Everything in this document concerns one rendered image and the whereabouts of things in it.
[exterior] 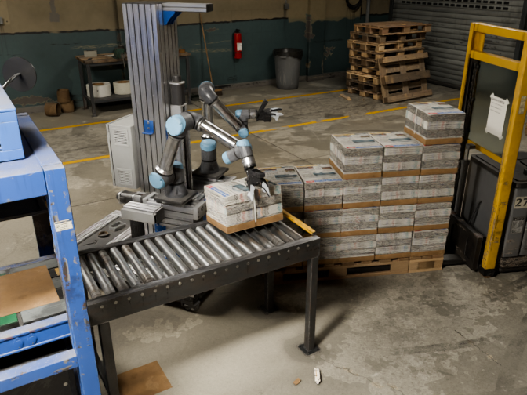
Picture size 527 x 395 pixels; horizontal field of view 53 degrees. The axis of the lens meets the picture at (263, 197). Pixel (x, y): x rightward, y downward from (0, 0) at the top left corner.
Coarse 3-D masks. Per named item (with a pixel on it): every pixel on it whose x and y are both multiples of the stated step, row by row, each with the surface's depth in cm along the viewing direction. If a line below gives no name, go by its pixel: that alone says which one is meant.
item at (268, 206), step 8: (272, 184) 310; (264, 192) 305; (272, 192) 308; (280, 192) 310; (264, 200) 306; (272, 200) 309; (280, 200) 312; (264, 208) 308; (272, 208) 311; (280, 208) 314; (264, 216) 309
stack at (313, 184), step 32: (288, 192) 373; (320, 192) 379; (352, 192) 383; (384, 192) 387; (416, 192) 391; (288, 224) 384; (320, 224) 388; (352, 224) 393; (384, 224) 397; (320, 256) 399; (352, 256) 405
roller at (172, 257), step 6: (156, 240) 302; (162, 240) 301; (162, 246) 295; (168, 246) 294; (168, 252) 288; (174, 252) 288; (168, 258) 287; (174, 258) 282; (174, 264) 279; (180, 264) 276; (180, 270) 272; (186, 270) 270
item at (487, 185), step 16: (480, 160) 431; (480, 176) 431; (496, 176) 409; (464, 192) 457; (480, 192) 432; (512, 192) 390; (464, 208) 458; (480, 208) 434; (512, 208) 392; (480, 224) 435; (512, 224) 397; (512, 240) 403; (512, 256) 411
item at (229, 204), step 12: (204, 192) 316; (216, 192) 301; (228, 192) 300; (240, 192) 298; (216, 204) 305; (228, 204) 294; (240, 204) 299; (216, 216) 309; (228, 216) 297; (240, 216) 301
